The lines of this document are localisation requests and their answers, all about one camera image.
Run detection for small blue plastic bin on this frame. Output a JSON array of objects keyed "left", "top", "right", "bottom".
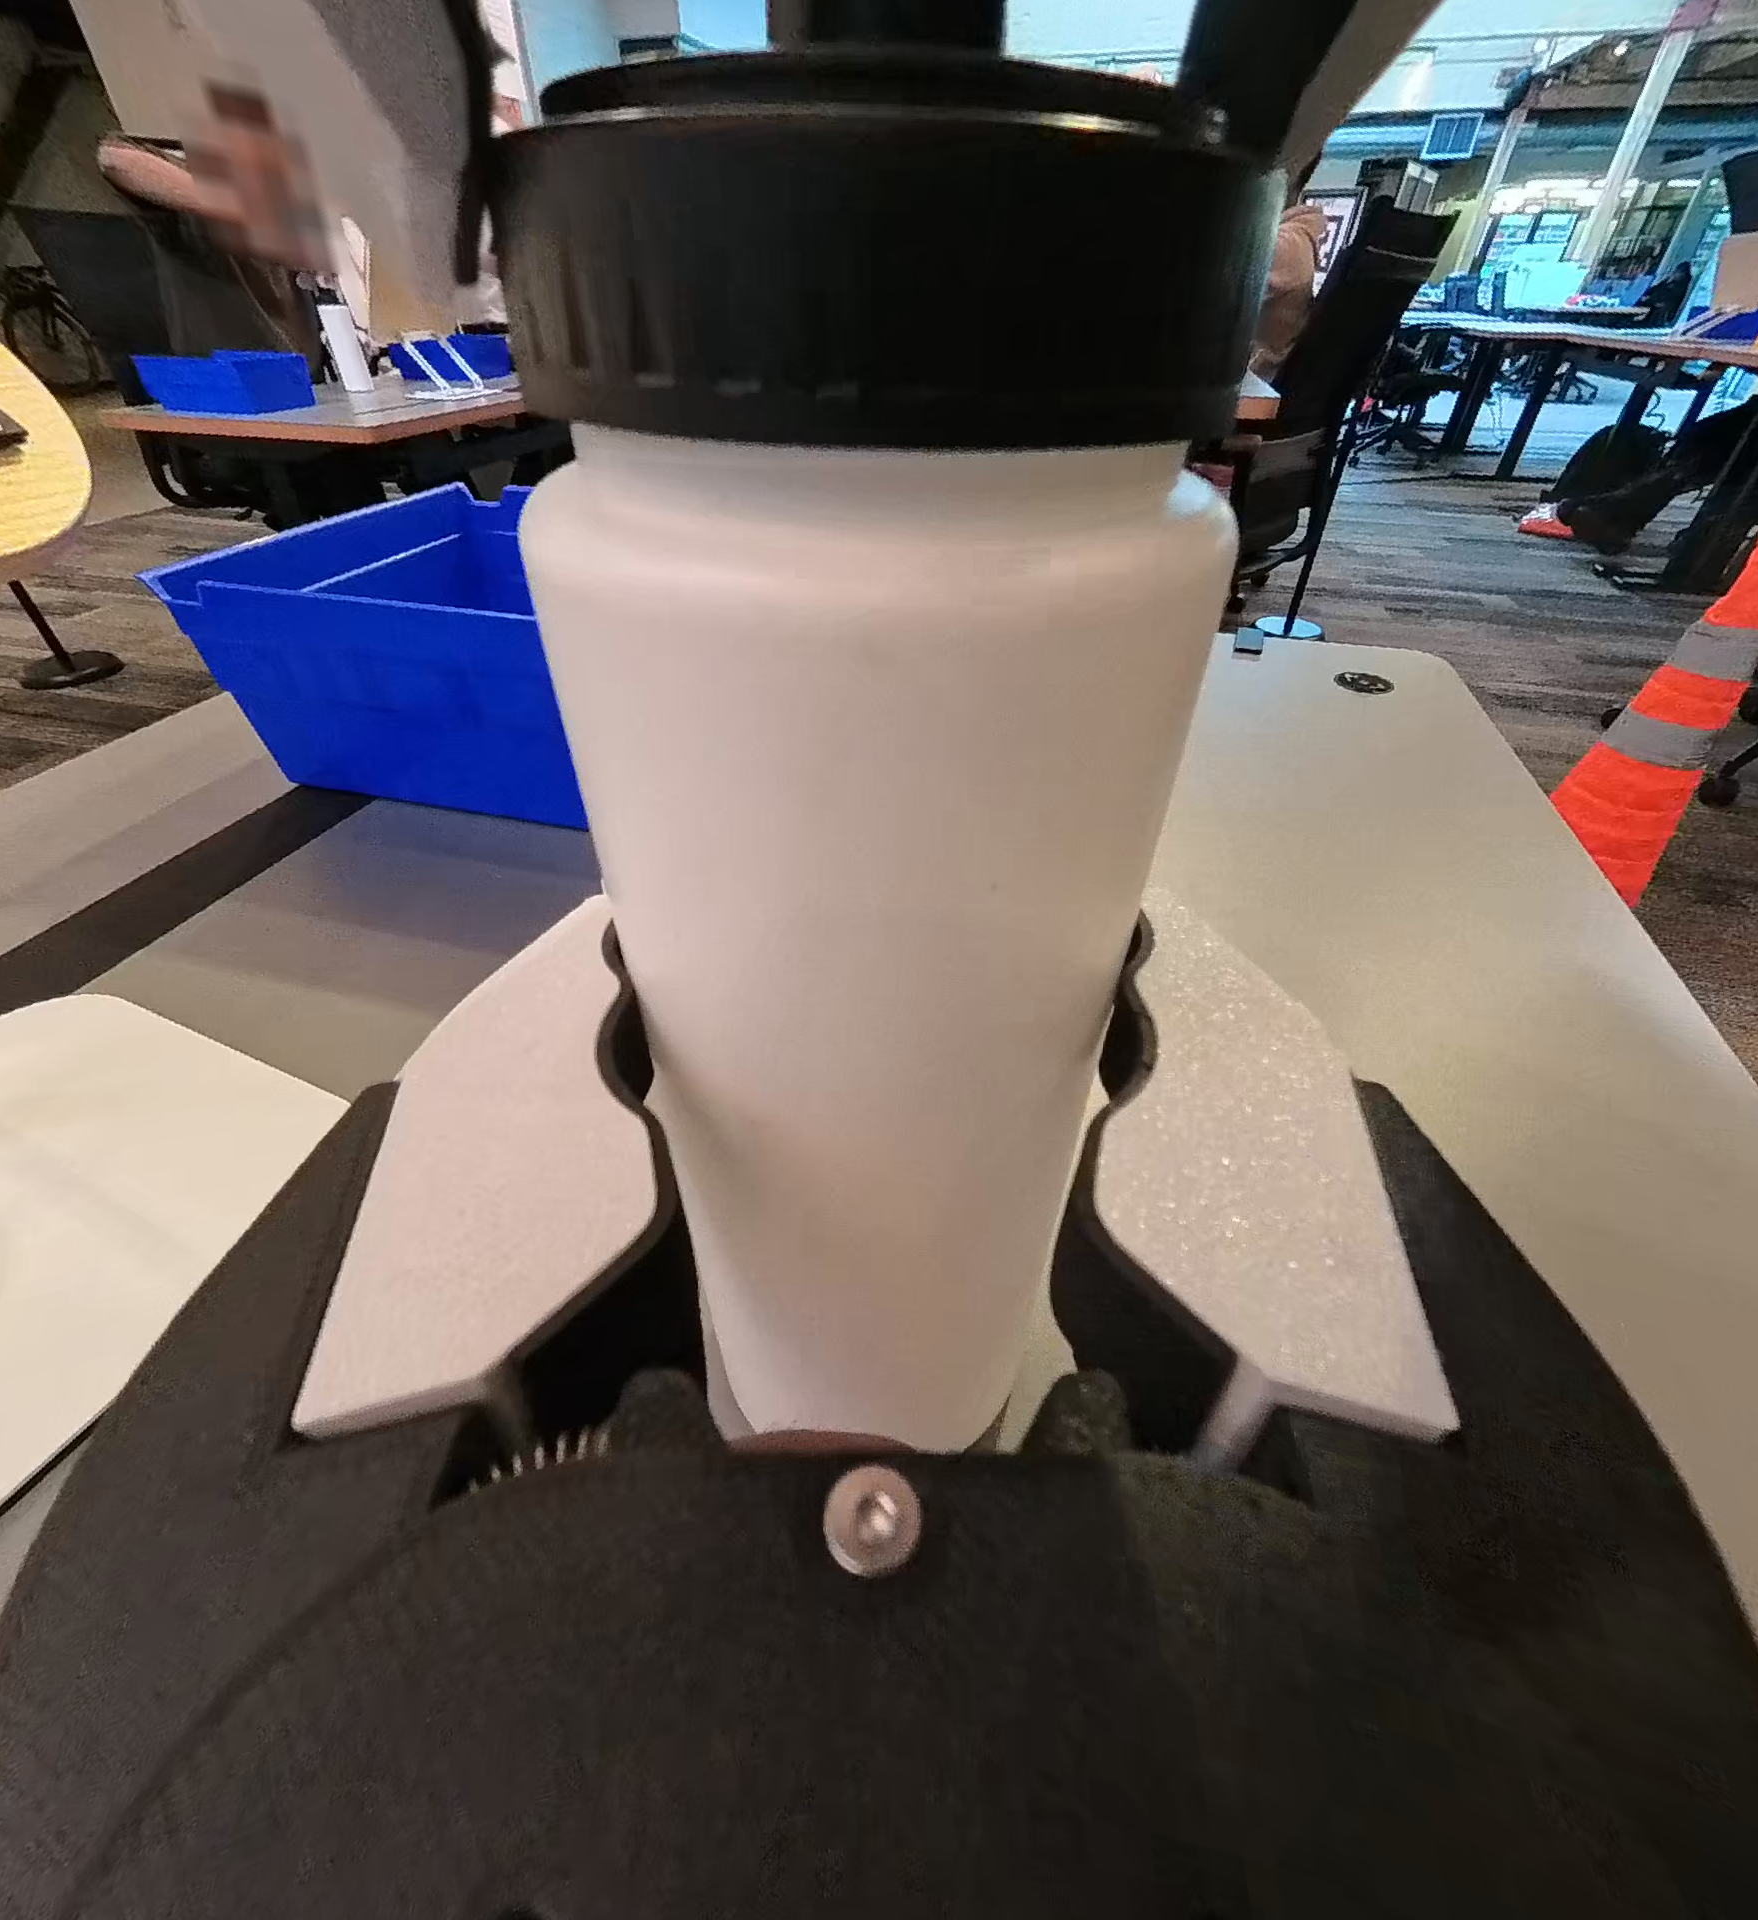
[{"left": 126, "top": 347, "right": 321, "bottom": 420}]

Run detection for orange traffic cone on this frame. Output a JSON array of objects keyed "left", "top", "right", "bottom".
[{"left": 1547, "top": 527, "right": 1758, "bottom": 911}]

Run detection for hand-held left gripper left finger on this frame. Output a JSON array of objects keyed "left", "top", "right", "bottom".
[{"left": 288, "top": 901, "right": 671, "bottom": 1449}]

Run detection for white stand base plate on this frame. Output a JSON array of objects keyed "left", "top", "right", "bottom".
[{"left": 0, "top": 994, "right": 351, "bottom": 1580}]

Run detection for white bottle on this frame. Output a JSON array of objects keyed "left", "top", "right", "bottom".
[{"left": 516, "top": 421, "right": 1244, "bottom": 1450}]

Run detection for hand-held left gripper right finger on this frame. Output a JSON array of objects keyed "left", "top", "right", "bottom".
[{"left": 1060, "top": 895, "right": 1463, "bottom": 1462}]

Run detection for black office chair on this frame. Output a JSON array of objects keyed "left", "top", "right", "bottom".
[{"left": 1221, "top": 193, "right": 1463, "bottom": 620}]

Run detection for black bottle lid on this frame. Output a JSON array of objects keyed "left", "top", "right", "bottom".
[{"left": 493, "top": 0, "right": 1280, "bottom": 455}]

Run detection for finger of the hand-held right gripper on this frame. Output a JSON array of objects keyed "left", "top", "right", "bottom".
[
  {"left": 1178, "top": 0, "right": 1442, "bottom": 170},
  {"left": 70, "top": 0, "right": 525, "bottom": 320}
]

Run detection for black backpack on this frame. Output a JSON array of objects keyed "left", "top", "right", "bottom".
[{"left": 1540, "top": 416, "right": 1686, "bottom": 536}]

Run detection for wooden top desk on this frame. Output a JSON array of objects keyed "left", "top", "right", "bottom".
[
  {"left": 1413, "top": 301, "right": 1758, "bottom": 598},
  {"left": 95, "top": 379, "right": 572, "bottom": 519}
]

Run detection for black round base pole stand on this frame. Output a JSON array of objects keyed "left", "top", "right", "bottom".
[{"left": 1251, "top": 452, "right": 1330, "bottom": 647}]

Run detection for wooden display board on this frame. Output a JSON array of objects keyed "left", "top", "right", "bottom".
[{"left": 0, "top": 277, "right": 95, "bottom": 608}]

